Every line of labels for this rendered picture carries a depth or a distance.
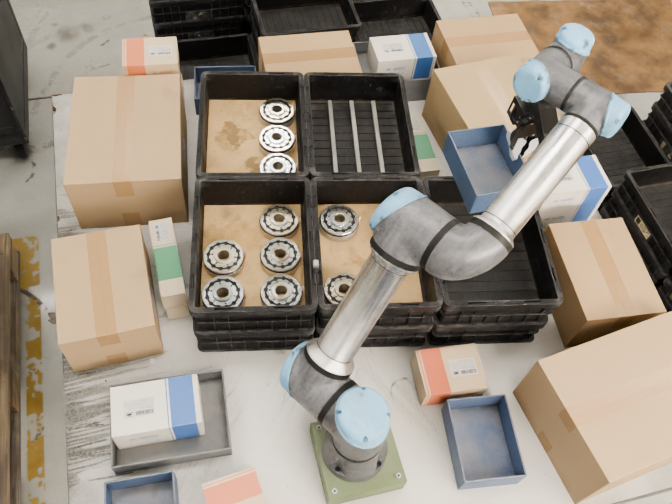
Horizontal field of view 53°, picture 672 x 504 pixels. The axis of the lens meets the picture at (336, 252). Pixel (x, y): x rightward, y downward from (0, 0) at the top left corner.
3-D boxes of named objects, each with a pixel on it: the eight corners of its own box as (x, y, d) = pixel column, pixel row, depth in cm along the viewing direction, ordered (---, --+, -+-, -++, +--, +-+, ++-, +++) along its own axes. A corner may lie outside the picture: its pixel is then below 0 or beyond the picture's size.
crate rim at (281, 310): (317, 314, 159) (318, 309, 157) (188, 318, 156) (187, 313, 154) (309, 182, 181) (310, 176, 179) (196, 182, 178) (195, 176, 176)
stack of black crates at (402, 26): (415, 54, 327) (429, -7, 298) (435, 98, 311) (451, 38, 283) (335, 63, 319) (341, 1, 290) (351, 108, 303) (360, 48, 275)
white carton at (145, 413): (200, 387, 168) (196, 373, 161) (205, 434, 162) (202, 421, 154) (117, 401, 164) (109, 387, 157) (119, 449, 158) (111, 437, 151)
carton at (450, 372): (468, 355, 179) (475, 342, 173) (480, 397, 173) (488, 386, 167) (409, 362, 177) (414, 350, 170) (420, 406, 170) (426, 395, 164)
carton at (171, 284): (188, 304, 174) (185, 292, 169) (164, 309, 173) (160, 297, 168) (174, 229, 186) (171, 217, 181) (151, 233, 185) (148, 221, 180)
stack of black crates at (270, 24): (335, 63, 319) (343, -22, 281) (351, 108, 303) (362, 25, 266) (251, 72, 311) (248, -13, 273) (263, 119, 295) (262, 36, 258)
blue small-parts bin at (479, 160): (527, 204, 162) (536, 186, 156) (469, 214, 159) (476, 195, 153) (497, 142, 172) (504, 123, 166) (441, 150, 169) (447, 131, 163)
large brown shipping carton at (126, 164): (188, 222, 195) (181, 178, 179) (81, 229, 191) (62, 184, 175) (186, 121, 217) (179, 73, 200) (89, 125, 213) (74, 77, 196)
